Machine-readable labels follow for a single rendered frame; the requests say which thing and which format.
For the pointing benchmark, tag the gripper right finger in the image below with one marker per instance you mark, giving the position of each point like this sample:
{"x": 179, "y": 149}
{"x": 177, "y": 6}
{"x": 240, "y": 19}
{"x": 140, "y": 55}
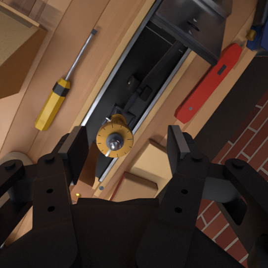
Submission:
{"x": 184, "y": 199}

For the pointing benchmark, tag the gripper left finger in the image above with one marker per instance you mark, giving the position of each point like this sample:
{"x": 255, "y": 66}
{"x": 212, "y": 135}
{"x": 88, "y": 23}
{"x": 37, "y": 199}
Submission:
{"x": 52, "y": 199}

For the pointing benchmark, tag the brown wooden plane tote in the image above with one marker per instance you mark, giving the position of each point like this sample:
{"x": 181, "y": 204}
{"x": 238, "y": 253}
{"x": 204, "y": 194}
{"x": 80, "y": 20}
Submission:
{"x": 90, "y": 167}

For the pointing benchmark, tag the tan block with red edge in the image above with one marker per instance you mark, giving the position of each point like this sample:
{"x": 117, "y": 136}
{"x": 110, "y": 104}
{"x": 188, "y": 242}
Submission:
{"x": 136, "y": 188}

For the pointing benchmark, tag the brass thumbwheel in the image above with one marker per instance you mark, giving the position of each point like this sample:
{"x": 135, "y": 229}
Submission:
{"x": 123, "y": 144}

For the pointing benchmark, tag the dark jointer plane body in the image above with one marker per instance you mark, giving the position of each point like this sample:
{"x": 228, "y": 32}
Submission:
{"x": 117, "y": 83}

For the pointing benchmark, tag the dark lateral lever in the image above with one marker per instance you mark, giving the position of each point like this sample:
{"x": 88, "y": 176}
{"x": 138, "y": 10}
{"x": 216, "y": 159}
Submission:
{"x": 161, "y": 65}

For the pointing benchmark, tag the dark steel plane iron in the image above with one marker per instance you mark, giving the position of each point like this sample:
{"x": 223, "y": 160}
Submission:
{"x": 199, "y": 46}

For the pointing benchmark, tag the plain tan wooden block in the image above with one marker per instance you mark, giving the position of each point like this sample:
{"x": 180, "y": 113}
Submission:
{"x": 152, "y": 159}

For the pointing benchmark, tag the red utility knife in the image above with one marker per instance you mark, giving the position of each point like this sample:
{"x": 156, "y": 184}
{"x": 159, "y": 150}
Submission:
{"x": 205, "y": 88}

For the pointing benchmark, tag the small dark block knob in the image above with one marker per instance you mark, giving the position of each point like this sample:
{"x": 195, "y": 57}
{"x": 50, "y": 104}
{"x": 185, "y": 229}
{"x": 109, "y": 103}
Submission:
{"x": 132, "y": 81}

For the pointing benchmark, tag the tan wooden box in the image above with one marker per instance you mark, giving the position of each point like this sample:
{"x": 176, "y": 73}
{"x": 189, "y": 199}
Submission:
{"x": 16, "y": 41}

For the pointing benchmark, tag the blue topped grey block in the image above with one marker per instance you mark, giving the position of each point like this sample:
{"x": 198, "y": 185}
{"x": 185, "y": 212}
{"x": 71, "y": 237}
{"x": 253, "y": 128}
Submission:
{"x": 254, "y": 41}

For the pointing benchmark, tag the small brass knob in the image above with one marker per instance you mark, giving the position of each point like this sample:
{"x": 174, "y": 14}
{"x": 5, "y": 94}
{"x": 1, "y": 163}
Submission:
{"x": 251, "y": 35}

